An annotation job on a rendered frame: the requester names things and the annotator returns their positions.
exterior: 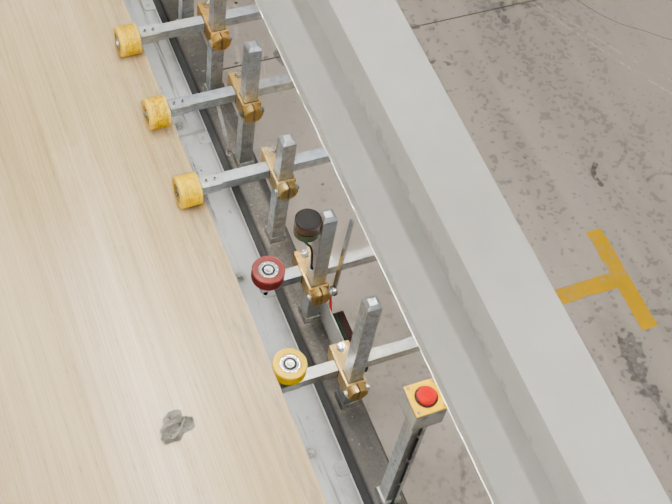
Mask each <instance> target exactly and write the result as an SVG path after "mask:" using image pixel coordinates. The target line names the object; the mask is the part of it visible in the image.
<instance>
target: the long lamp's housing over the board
mask: <svg viewBox="0 0 672 504"><path fill-rule="evenodd" d="M255 2H256V4H257V6H258V8H259V10H260V12H261V14H262V16H263V19H264V21H265V23H266V25H267V27H268V29H269V31H270V33H271V35H272V38H273V40H274V42H275V44H276V46H277V48H278V50H279V52H280V54H281V57H282V59H283V61H284V63H285V65H286V67H287V69H288V71H289V73H290V76H291V78H292V80H293V82H294V84H295V86H296V88H297V90H298V92H299V95H300V97H301V99H302V101H303V103H304V105H305V107H306V109H307V111H308V114H309V116H310V118H311V120H312V122H313V124H314V126H315V128H316V130H317V133H318V135H319V137H320V139H321V141H322V143H323V145H324V147H325V149H326V152H327V154H328V156H329V158H330V160H331V162H332V164H333V166H334V168H335V171H336V173H337V175H338V177H339V179H340V181H341V183H342V185H343V187H344V190H345V192H346V194H347V196H348V198H349V200H350V202H351V204H352V206H353V209H354V211H355V213H356V215H357V217H358V219H359V221H360V223H361V225H362V228H363V230H364V232H365V234H366V236H367V238H368V240H369V242H370V244H371V247H372V249H373V251H374V253H375V255H376V257H377V259H378V261H379V263H380V266H381V268H382V270H383V272H384V274H385V276H386V278H387V280H388V282H389V285H390V287H391V289H392V291H393V293H394V295H395V297H396V299H397V301H398V304H399V306H400V308H401V310H402V312H403V314H404V316H405V318H406V320H407V323H408V325H409V327H410V329H411V331H412V333H413V335H414V337H415V339H416V342H417V344H418V346H419V348H420V350H421V352H422V354H423V356H424V358H425V361H426V363H427V365H428V367H429V369H430V371H431V373H432V375H433V378H434V380H435V382H436V384H437V386H438V388H439V390H440V392H441V394H442V397H443V399H444V401H445V403H446V405H447V407H448V409H449V411H450V413H451V416H452V418H453V420H454V422H455V424H456V426H457V428H458V430H459V432H460V435H461V437H462V439H463V441H464V443H465V445H466V447H467V449H468V451H469V454H470V456H471V458H472V460H473V462H474V464H475V466H476V468H477V470H478V473H479V475H480V477H481V479H482V481H483V483H484V485H485V487H486V489H487V492H488V494H489V496H490V498H491V500H492V502H493V504H560V502H559V500H558V498H557V496H556V494H555V492H554V490H553V488H552V486H551V484H550V482H549V480H548V478H547V476H546V474H545V472H544V470H543V468H542V466H541V464H540V462H539V460H538V458H537V456H536V454H535V452H534V450H533V448H532V446H531V444H530V442H529V440H528V438H527V436H526V434H525V432H524V430H523V428H522V426H521V424H520V422H519V420H518V418H517V416H516V414H515V412H514V410H513V408H512V406H511V404H510V402H509V400H508V398H507V396H506V394H505V392H504V390H503V388H502V386H501V384H500V382H499V380H498V378H497V376H496V374H495V373H494V371H493V369H492V367H491V365H490V363H489V361H488V359H487V357H486V355H485V353H484V351H483V349H482V347H481V345H480V343H479V341H478V339H477V337H476V335H475V333H474V331H473V329H472V327H471V325H470V323H469V321H468V319H467V317H466V315H465V313H464V311H463V309H462V307H461V305H460V303H459V301H458V299H457V297H456V295H455V293H454V291H453V289H452V287H451V285H450V283H449V281H448V279H447V277H446V275H445V273H444V271H443V269H442V267H441V265H440V263H439V261H438V259H437V257H436V255H435V253H434V251H433V249H432V247H431V245H430V243H429V241H428V239H427V237H426V235H425V233H424V231H423V229H422V227H421V225H420V223H419V221H418V219H417V217H416V215H415V213H414V211H413V209H412V207H411V205H410V203H409V201H408V199H407V197H406V195H405V193H404V191H403V189H402V187H401V185H400V183H399V181H398V179H397V177H396V175H395V173H394V171H393V169H392V167H391V165H390V163H389V161H388V159H387V157H386V155H385V153H384V151H383V149H382V147H381V145H380V143H379V141H378V139H377V137H376V135H375V133H374V131H373V129H372V127H371V125H370V123H369V121H368V119H367V117H366V115H365V113H364V111H363V109H362V107H361V105H360V103H359V101H358V99H357V97H356V95H355V93H354V91H353V89H352V87H351V85H350V83H349V81H348V79H347V77H346V75H345V73H344V71H343V69H342V67H341V65H340V63H339V61H338V59H337V57H336V55H335V53H334V51H333V50H332V48H331V46H330V44H329V42H328V40H327V38H326V36H325V34H324V32H323V30H322V28H321V26H320V24H319V22H318V20H317V18H316V16H315V14H314V12H313V10H312V8H311V6H310V4H309V2H308V0H255Z"/></svg>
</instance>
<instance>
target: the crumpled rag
mask: <svg viewBox="0 0 672 504"><path fill-rule="evenodd" d="M193 418H194V417H192V416H183V415H182V413H181V410H180V409H175V410H172V411H170V412H167V413H166V415H165V416H164V418H163V419H162V421H163V427H162V428H161V429H160V433H161V434H160V435H161V439H160V440H162V441H163V442H164V443H165V444H166V445H167V444H169V443H171V442H176V441H177V442H178V441H181V440H182V437H183V435H184V433H186V432H189V431H192V430H193V429H194V428H195V427H196V426H195V423H194V420H193Z"/></svg>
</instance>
